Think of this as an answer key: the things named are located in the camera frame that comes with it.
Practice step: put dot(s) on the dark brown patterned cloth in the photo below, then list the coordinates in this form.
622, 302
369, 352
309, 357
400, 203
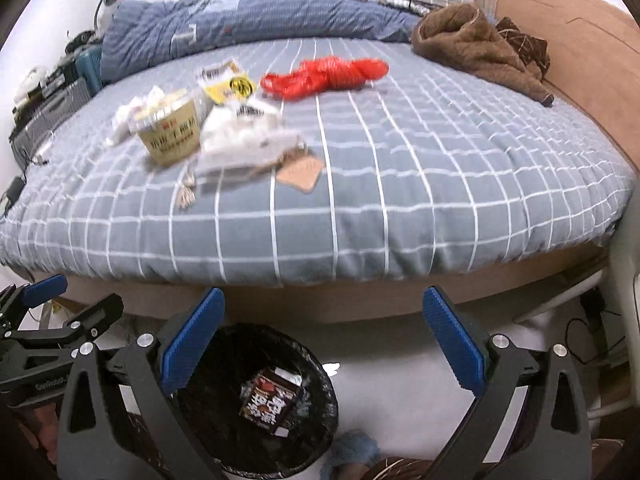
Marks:
525, 45

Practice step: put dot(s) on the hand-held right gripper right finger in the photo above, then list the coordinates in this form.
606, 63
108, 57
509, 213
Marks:
455, 340

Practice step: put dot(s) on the yellow snack wrapper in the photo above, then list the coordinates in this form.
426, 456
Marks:
225, 82

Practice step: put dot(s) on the brown fleece garment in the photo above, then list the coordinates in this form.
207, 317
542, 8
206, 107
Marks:
465, 45

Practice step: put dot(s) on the blue fluffy slipper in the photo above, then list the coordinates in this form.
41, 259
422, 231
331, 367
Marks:
350, 452

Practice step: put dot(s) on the grey suitcase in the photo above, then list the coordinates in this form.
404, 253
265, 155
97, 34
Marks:
45, 120

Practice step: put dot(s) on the dark snack box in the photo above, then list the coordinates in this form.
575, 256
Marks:
270, 402

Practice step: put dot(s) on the red plastic bag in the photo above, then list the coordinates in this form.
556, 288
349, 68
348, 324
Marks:
325, 75

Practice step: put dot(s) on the white metal frame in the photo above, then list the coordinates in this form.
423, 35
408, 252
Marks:
617, 320

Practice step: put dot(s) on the white tissue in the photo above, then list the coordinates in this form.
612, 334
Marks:
125, 115

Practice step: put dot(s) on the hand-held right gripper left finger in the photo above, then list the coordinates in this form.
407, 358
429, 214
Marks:
195, 340

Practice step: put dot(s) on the dark striped cloth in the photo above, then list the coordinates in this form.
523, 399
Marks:
400, 2

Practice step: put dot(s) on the white cloth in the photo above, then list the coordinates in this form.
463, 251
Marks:
235, 142

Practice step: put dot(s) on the black power adapter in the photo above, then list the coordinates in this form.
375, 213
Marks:
12, 190

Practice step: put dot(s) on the bed with grey checked sheet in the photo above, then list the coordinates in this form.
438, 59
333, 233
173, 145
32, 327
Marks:
400, 185

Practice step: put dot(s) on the beige paper cup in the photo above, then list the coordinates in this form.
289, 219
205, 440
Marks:
170, 135

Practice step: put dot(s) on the brown paper tag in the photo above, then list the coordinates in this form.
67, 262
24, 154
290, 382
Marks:
297, 172

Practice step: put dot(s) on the bin with black liner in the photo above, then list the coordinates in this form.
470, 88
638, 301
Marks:
210, 410

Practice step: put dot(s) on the blue striped duvet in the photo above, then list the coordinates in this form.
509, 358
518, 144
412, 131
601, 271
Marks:
280, 15

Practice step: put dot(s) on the white object on suitcase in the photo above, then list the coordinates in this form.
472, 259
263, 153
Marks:
27, 85

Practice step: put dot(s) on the wooden headboard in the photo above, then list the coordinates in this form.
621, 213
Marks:
575, 35

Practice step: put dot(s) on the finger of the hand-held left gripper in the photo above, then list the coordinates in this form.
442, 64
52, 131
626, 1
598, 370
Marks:
97, 315
47, 290

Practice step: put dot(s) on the small beige scraps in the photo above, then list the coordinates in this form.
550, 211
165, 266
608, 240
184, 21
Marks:
187, 190

